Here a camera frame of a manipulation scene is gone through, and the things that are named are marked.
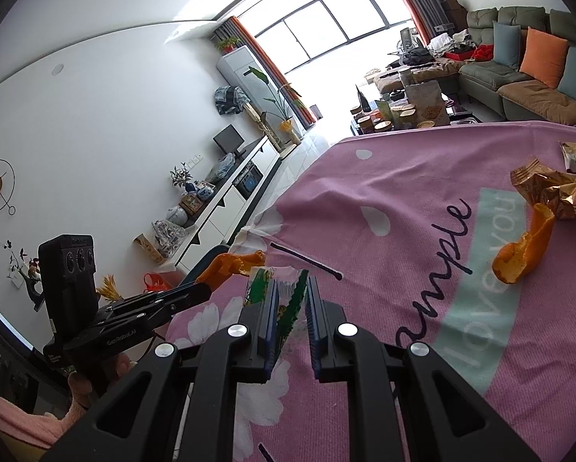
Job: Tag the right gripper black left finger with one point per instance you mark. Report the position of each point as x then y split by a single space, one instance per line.
178 404

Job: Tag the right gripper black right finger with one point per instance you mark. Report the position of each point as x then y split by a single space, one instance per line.
404 404

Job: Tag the orange peel strip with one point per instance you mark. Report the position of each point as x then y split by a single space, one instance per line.
227 264

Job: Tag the gold snack wrapper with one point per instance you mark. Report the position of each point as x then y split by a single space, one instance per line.
538 183

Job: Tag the pink sleeve forearm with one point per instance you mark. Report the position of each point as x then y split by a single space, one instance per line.
38 430

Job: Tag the person left hand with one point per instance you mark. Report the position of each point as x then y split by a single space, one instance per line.
93 380

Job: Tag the white tv cabinet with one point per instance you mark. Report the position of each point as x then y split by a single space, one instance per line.
230 206

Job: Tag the orange peel piece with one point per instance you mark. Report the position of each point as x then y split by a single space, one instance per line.
516 260

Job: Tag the pink floral tablecloth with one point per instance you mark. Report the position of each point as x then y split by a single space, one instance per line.
401 230

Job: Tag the small black monitor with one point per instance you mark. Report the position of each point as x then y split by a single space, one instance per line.
229 140

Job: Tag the tall green potted plant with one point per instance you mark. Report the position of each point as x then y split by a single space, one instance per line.
281 108

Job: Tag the white standing air conditioner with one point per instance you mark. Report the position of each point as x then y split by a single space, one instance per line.
234 67

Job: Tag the cluttered coffee table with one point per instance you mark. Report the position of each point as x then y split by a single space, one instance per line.
387 115

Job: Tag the grey orange left curtain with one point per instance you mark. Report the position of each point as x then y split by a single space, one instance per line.
233 28

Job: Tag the brown paper bag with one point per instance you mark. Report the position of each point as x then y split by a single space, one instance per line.
427 100

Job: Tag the green sectional sofa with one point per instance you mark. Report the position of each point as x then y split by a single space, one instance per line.
514 95

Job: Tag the orange cushion near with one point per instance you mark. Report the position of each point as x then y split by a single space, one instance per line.
544 57

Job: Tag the blue-grey cushion far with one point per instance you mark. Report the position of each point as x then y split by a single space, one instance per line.
507 45

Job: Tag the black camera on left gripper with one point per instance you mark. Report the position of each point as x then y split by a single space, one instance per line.
67 265

